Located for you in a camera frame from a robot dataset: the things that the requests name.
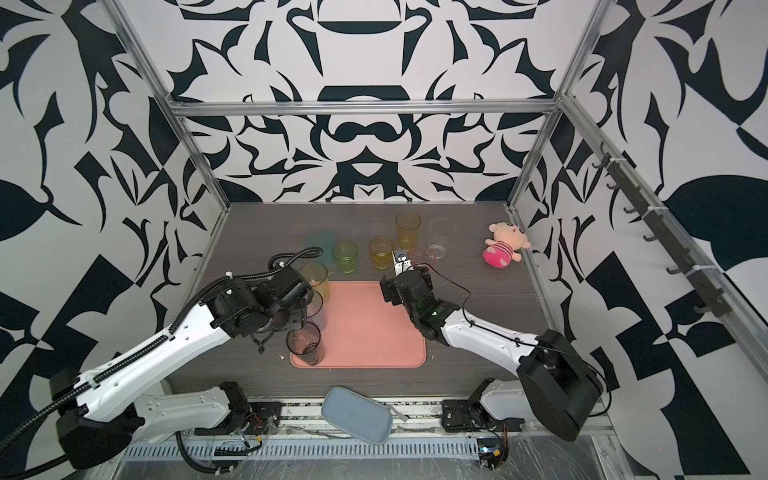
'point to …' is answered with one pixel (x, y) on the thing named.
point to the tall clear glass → (440, 231)
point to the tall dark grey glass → (306, 342)
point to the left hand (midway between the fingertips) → (297, 310)
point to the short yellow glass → (381, 248)
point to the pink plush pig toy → (506, 245)
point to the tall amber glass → (407, 223)
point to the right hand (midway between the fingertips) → (400, 271)
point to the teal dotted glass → (324, 239)
